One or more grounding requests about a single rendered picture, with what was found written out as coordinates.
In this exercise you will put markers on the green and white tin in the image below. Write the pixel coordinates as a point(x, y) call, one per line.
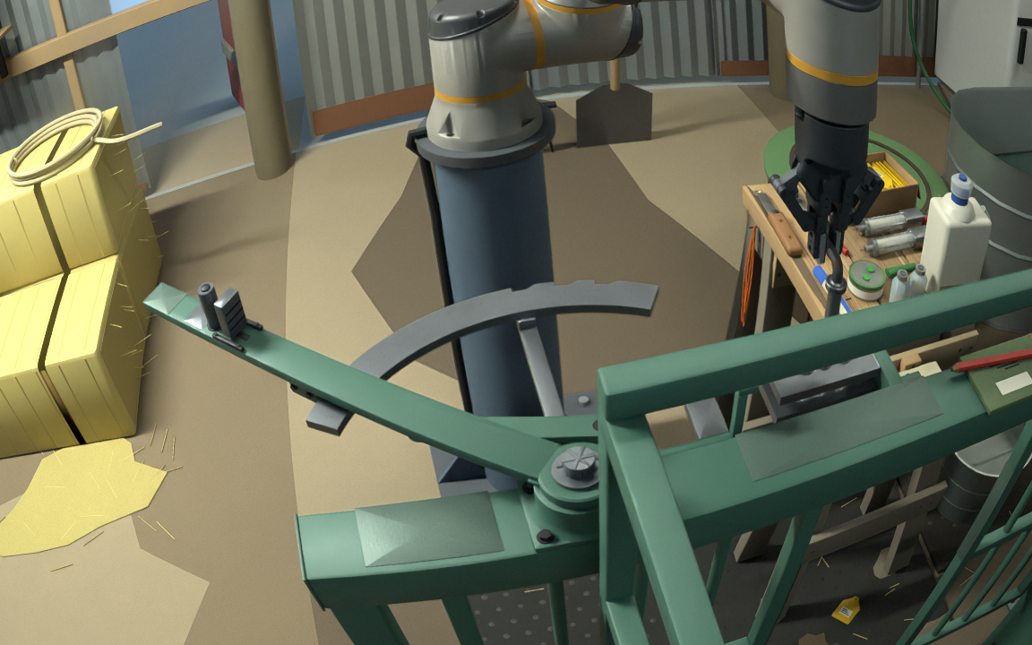
point(866, 280)

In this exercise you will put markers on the galvanised metal tub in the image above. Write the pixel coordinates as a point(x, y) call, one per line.
point(1018, 179)

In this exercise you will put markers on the grey metal bucket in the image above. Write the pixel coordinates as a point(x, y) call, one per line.
point(977, 475)

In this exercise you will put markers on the green notebook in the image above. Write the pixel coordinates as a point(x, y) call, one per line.
point(1013, 376)

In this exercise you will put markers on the yellow hay bale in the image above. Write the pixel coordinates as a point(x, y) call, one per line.
point(23, 367)
point(23, 215)

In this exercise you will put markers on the wooden wall shelf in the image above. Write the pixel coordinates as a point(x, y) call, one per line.
point(41, 54)

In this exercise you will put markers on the white plastic bottle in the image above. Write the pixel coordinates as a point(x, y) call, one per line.
point(955, 237)

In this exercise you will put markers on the grey pin hole plate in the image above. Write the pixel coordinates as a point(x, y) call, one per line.
point(825, 385)

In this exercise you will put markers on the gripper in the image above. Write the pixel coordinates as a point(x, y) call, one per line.
point(829, 143)

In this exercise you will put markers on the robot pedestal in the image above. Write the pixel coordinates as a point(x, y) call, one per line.
point(498, 260)

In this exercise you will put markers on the grey notched arc rack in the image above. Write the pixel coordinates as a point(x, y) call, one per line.
point(480, 318)

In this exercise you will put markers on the grey pivot bolt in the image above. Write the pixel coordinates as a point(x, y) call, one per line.
point(576, 466)

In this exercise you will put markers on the grey syringe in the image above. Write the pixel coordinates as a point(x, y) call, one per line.
point(892, 222)
point(894, 242)

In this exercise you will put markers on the small clear vial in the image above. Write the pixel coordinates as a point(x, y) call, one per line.
point(899, 287)
point(918, 279)

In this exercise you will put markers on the grey shovel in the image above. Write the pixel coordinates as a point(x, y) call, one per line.
point(613, 116)

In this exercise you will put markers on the grey latch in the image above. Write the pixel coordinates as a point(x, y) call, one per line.
point(229, 313)

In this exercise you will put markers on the white cabinet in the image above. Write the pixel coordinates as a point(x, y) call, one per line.
point(1009, 40)

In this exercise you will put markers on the yellow ear tag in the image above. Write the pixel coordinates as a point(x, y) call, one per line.
point(846, 611)

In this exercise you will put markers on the green lever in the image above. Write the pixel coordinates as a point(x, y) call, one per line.
point(408, 408)

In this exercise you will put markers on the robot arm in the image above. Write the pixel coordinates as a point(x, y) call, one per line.
point(480, 72)

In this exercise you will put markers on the black hitch pin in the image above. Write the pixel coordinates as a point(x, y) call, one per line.
point(835, 287)

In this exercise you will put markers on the green headgate frame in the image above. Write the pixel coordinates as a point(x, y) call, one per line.
point(749, 466)

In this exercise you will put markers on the brown wooden post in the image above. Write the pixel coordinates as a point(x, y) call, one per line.
point(261, 81)

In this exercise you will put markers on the red pen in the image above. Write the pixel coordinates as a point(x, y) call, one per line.
point(1000, 360)

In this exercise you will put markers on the wooden work table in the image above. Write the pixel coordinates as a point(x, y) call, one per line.
point(789, 269)

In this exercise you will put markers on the yellow loose hay pile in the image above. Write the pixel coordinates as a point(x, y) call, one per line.
point(73, 497)

